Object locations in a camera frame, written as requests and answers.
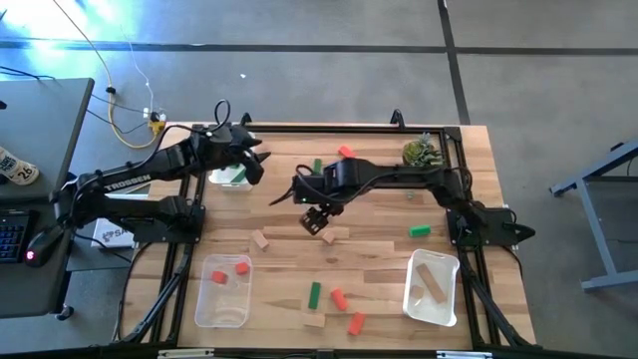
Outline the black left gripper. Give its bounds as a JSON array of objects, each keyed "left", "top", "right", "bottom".
[{"left": 197, "top": 123, "right": 272, "bottom": 186}]

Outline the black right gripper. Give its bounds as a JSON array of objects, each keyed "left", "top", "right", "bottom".
[{"left": 292, "top": 159, "right": 358, "bottom": 237}]

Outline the long natural wooden plank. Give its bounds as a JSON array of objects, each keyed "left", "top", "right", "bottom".
[{"left": 415, "top": 262, "right": 449, "bottom": 305}]

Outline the clear plastic bin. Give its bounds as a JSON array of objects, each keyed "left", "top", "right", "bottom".
[{"left": 193, "top": 253, "right": 254, "bottom": 329}]

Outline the white plastic bin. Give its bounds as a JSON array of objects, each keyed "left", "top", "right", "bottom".
[
  {"left": 402, "top": 248, "right": 462, "bottom": 328},
  {"left": 207, "top": 162, "right": 254, "bottom": 193}
]

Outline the power strip with plugs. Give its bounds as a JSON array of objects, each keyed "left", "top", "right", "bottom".
[{"left": 143, "top": 107, "right": 168, "bottom": 135}]

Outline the red wooden cylinder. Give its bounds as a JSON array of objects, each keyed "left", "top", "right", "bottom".
[{"left": 347, "top": 311, "right": 368, "bottom": 337}]

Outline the potted succulent plant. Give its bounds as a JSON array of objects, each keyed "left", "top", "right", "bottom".
[{"left": 401, "top": 132, "right": 446, "bottom": 200}]

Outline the white printed booklet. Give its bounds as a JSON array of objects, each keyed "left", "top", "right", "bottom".
[{"left": 91, "top": 217, "right": 139, "bottom": 249}]

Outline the grey desk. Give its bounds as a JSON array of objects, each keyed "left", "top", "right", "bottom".
[{"left": 0, "top": 77, "right": 96, "bottom": 201}]

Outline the black computer mouse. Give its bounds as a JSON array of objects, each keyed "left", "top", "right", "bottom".
[{"left": 24, "top": 223, "right": 66, "bottom": 269}]

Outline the black keyboard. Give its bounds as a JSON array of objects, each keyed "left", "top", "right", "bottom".
[{"left": 0, "top": 208, "right": 39, "bottom": 265}]

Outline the dark desk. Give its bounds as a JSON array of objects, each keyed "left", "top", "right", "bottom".
[{"left": 0, "top": 196, "right": 84, "bottom": 320}]

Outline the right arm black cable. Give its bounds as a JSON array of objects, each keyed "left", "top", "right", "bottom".
[{"left": 268, "top": 165, "right": 300, "bottom": 207}]

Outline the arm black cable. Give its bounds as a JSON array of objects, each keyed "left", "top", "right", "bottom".
[
  {"left": 268, "top": 165, "right": 300, "bottom": 207},
  {"left": 144, "top": 98, "right": 233, "bottom": 166}
]

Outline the black aluminium table frame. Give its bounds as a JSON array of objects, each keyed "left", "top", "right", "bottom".
[{"left": 112, "top": 122, "right": 537, "bottom": 350}]

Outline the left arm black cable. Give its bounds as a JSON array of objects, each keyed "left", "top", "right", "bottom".
[{"left": 144, "top": 98, "right": 233, "bottom": 166}]

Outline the white floor cable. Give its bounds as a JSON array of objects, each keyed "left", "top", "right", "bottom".
[{"left": 119, "top": 24, "right": 156, "bottom": 114}]

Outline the yellow floor cable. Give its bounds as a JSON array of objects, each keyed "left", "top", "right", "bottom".
[{"left": 52, "top": 0, "right": 165, "bottom": 151}]

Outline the silver metal bracket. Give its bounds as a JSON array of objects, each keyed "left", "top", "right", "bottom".
[
  {"left": 436, "top": 350, "right": 494, "bottom": 359},
  {"left": 157, "top": 348, "right": 215, "bottom": 359}
]

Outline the grey metal table frame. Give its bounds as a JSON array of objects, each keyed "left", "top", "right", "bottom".
[{"left": 547, "top": 137, "right": 638, "bottom": 293}]

